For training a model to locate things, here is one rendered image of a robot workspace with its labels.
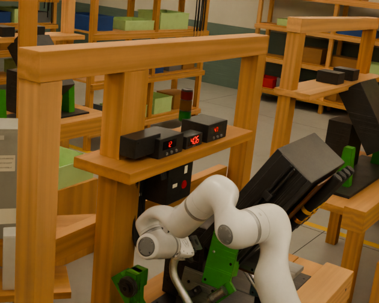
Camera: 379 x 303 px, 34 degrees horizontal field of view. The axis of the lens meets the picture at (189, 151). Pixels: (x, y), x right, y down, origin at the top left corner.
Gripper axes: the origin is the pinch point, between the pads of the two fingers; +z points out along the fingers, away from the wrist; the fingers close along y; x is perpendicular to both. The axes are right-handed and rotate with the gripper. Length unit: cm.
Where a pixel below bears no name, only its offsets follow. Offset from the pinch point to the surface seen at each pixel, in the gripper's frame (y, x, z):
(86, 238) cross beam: 17.8, 30.2, -15.3
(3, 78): 498, 417, 524
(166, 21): 381, 117, 487
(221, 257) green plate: -7.0, -3.6, 12.7
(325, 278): -27, -17, 86
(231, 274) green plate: -14.3, -4.4, 12.9
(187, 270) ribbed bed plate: -4.7, 12.5, 15.3
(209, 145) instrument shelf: 35.2, -16.8, 18.7
